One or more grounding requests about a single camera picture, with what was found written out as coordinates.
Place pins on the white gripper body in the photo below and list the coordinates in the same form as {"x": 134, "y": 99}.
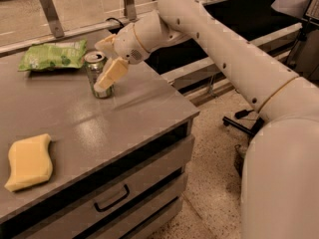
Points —
{"x": 127, "y": 44}

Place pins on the left metal railing post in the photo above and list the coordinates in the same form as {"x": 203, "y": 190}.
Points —
{"x": 52, "y": 18}

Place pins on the metal railing post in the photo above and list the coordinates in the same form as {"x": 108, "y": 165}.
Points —
{"x": 52, "y": 18}
{"x": 130, "y": 10}

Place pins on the yellow sponge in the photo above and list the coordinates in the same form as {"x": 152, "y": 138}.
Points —
{"x": 30, "y": 162}

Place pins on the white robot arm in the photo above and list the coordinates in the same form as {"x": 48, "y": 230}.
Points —
{"x": 280, "y": 175}

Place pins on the green soda can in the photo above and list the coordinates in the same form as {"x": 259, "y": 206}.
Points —
{"x": 94, "y": 63}

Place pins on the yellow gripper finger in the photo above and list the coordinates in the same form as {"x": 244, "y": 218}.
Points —
{"x": 106, "y": 45}
{"x": 113, "y": 70}

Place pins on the grey drawer cabinet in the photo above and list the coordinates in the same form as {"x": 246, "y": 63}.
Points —
{"x": 118, "y": 162}

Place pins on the black stand base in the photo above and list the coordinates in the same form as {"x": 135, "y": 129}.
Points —
{"x": 248, "y": 126}

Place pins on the black wire basket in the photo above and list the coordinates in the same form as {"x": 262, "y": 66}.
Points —
{"x": 240, "y": 153}

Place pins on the green chip bag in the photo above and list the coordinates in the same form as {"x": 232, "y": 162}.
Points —
{"x": 52, "y": 56}

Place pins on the right metal railing post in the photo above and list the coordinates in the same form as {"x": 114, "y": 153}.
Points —
{"x": 130, "y": 10}

